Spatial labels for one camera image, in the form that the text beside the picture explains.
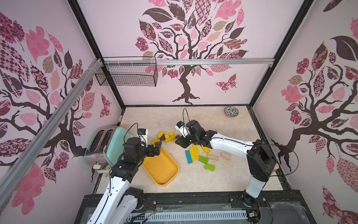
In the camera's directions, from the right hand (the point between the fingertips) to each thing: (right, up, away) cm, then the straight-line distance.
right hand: (177, 139), depth 84 cm
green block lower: (+21, -18, +2) cm, 27 cm away
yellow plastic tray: (-11, -19, +3) cm, 22 cm away
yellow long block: (+10, -11, +6) cm, 16 cm away
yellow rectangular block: (-13, +1, +15) cm, 20 cm away
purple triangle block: (-11, -1, +14) cm, 18 cm away
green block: (+17, -14, +4) cm, 22 cm away
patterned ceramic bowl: (+44, +18, +30) cm, 56 cm away
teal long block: (+7, -13, +6) cm, 16 cm away
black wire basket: (-28, +46, +10) cm, 55 cm away
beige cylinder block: (+23, -13, +6) cm, 27 cm away
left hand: (-12, -2, -8) cm, 15 cm away
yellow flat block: (-11, +1, -17) cm, 20 cm away
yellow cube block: (-6, -2, +12) cm, 14 cm away
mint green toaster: (-42, -2, -6) cm, 43 cm away
